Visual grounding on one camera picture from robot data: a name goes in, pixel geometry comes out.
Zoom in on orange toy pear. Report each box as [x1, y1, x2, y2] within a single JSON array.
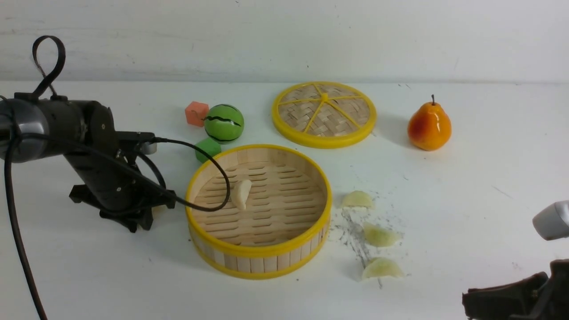
[[407, 95, 453, 152]]

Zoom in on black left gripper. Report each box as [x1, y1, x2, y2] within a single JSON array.
[[64, 151, 176, 233]]

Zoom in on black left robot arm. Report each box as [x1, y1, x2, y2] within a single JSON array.
[[1, 97, 175, 232]]

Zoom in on yellow-rimmed bamboo steamer tray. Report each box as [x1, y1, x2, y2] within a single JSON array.
[[185, 144, 333, 280]]

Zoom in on green foam cube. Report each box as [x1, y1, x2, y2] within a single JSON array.
[[195, 137, 222, 164]]

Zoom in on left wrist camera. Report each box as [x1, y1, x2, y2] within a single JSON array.
[[116, 131, 158, 155]]

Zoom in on green toy watermelon ball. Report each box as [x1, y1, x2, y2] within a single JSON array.
[[204, 104, 244, 144]]

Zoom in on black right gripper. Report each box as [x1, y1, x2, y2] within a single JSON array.
[[462, 259, 569, 320]]

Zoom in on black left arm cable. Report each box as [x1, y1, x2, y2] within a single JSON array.
[[4, 36, 232, 320]]

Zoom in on yellow-rimmed woven steamer lid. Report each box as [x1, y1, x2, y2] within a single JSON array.
[[272, 81, 377, 148]]

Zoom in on white dumpling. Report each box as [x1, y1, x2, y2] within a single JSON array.
[[230, 180, 252, 211]]

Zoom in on green dumpling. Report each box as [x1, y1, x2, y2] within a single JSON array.
[[340, 190, 374, 208], [362, 221, 401, 248], [361, 257, 405, 280]]

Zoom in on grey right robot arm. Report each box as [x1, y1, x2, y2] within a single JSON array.
[[462, 200, 569, 320]]

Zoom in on orange foam cube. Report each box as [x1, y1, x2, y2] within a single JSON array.
[[184, 101, 209, 127]]

